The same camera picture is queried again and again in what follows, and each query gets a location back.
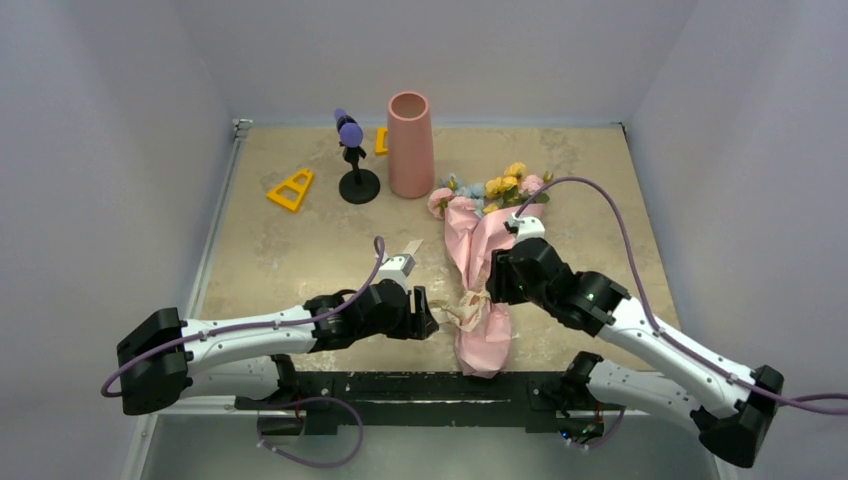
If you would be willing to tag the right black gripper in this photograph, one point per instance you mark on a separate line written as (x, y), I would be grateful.
(497, 281)

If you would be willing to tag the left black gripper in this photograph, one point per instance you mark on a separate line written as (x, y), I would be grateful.
(417, 324)

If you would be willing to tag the cream printed ribbon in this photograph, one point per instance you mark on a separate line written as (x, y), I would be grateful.
(454, 280)

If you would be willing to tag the pink flower bouquet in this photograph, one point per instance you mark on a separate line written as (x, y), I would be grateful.
(474, 215)

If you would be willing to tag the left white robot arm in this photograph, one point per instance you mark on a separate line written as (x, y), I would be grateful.
(167, 358)

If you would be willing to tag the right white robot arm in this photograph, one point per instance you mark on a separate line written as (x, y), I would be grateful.
(730, 406)

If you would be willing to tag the pink tall vase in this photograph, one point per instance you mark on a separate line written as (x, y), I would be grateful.
(411, 169)

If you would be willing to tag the yellow block behind vase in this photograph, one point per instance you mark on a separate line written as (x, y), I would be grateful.
(381, 141)

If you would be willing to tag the black stand purple microphone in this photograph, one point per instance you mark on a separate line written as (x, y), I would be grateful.
(358, 186)

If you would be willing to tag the yellow triangular block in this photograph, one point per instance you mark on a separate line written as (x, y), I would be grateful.
(290, 194)

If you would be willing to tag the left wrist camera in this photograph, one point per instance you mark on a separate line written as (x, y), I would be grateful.
(397, 269)

